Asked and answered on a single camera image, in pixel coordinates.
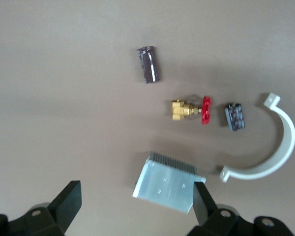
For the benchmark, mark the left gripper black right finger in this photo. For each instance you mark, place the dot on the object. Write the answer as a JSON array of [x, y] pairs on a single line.
[[206, 216]]

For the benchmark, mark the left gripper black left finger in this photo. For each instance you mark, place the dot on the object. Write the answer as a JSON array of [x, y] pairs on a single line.
[[61, 211]]

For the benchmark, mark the stubby brown printed capacitor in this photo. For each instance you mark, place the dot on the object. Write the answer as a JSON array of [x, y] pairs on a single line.
[[148, 65]]

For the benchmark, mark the perforated metal power supply box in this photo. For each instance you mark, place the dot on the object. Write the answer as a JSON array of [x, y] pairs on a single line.
[[167, 189]]

